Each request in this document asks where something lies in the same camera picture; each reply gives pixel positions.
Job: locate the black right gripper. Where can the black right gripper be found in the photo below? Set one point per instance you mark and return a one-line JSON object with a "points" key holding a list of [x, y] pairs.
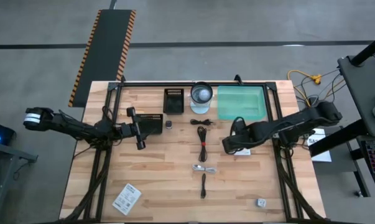
{"points": [[237, 143]]}

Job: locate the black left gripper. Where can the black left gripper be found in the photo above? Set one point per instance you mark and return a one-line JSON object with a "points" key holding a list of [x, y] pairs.
{"points": [[132, 129]]}

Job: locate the small cylindrical gadget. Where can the small cylindrical gadget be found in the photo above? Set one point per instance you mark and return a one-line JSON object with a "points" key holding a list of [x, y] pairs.
{"points": [[168, 124]]}

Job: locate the clear cylinder container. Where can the clear cylinder container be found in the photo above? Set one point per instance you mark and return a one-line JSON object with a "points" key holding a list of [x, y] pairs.
{"points": [[200, 108]]}

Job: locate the small white cube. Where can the small white cube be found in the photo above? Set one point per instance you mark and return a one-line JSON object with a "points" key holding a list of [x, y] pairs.
{"points": [[261, 203]]}

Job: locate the white printed paper packet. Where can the white printed paper packet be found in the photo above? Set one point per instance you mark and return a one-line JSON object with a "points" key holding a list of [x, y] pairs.
{"points": [[127, 199]]}

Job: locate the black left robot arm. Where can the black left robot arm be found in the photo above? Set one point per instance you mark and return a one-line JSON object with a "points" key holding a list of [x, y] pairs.
{"points": [[66, 126]]}

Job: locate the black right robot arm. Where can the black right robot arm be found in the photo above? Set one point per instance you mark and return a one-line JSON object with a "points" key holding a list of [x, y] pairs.
{"points": [[299, 123]]}

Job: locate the teal translucent plastic bin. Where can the teal translucent plastic bin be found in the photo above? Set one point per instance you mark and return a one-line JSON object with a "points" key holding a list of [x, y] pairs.
{"points": [[241, 102]]}

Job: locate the wide black mesh basket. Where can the wide black mesh basket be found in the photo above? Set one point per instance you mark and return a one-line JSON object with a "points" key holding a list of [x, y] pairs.
{"points": [[155, 119]]}

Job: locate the small black mesh basket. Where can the small black mesh basket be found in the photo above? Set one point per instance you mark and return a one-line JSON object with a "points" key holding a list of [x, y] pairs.
{"points": [[173, 105]]}

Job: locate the white ball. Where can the white ball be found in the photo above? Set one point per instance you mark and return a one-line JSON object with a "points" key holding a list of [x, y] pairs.
{"points": [[202, 93]]}

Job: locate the white paper sheet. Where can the white paper sheet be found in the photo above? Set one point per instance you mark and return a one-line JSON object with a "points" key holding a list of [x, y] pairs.
{"points": [[322, 154]]}

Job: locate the black power adapter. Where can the black power adapter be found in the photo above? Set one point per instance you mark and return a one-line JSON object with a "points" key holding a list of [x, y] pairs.
{"points": [[313, 100]]}

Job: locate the black hazard-striped floor mat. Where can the black hazard-striped floor mat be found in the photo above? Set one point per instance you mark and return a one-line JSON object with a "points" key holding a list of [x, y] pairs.
{"points": [[106, 46]]}

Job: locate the black desk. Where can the black desk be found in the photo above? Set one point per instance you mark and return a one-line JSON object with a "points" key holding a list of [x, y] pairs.
{"points": [[336, 138]]}

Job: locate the gray side desk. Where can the gray side desk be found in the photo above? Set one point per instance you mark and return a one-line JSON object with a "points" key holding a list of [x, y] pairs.
{"points": [[364, 87]]}

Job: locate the gray metal stand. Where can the gray metal stand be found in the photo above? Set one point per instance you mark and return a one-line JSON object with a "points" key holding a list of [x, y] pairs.
{"points": [[7, 152]]}

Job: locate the black pole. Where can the black pole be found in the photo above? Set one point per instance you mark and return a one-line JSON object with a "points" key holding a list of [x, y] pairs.
{"points": [[369, 49]]}

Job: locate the black aluminium table frame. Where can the black aluminium table frame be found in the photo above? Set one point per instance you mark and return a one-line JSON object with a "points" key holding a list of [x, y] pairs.
{"points": [[156, 84]]}

